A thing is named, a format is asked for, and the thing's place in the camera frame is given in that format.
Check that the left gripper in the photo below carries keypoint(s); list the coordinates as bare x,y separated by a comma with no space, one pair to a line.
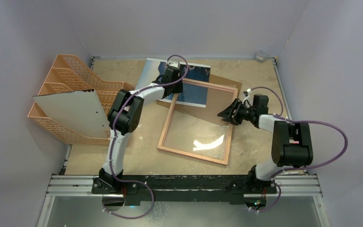
179,89

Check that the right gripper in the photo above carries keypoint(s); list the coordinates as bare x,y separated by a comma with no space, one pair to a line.
236,111

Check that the brown cardboard backing board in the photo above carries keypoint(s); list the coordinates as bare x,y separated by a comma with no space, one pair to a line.
219,97

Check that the ocean cliff photo print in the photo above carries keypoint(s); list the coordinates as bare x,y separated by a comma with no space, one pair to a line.
197,72

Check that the clear acrylic sheet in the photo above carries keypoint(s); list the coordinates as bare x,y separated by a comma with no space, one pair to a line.
197,131

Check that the pink wooden photo frame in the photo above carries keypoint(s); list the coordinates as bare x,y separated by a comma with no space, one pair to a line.
194,156

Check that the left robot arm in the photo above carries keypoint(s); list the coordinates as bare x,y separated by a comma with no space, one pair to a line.
124,117

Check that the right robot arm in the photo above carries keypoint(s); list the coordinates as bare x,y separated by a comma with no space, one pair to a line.
291,142

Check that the small clear jar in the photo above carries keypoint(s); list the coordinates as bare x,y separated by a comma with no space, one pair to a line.
261,56

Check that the white sheet in organizer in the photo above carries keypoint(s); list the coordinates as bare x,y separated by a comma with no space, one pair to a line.
80,111

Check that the orange plastic file organizer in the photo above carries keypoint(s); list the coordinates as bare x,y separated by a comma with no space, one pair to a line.
68,73

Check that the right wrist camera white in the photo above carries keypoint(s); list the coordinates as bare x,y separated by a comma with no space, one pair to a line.
247,95

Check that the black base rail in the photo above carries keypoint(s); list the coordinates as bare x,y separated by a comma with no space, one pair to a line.
184,188

